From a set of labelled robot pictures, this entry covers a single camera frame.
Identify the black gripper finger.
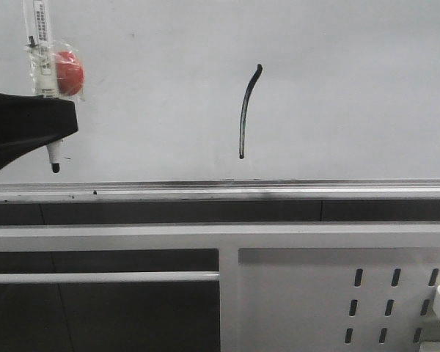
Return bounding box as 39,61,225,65
0,93,78,171

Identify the aluminium whiteboard tray rail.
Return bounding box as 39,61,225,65
0,179,440,203

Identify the white whiteboard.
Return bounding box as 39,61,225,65
0,1,440,183

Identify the white metal pegboard frame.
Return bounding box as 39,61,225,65
0,224,440,351

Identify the white whiteboard marker pen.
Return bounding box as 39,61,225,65
21,0,64,174

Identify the red round magnet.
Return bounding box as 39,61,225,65
55,51,84,96

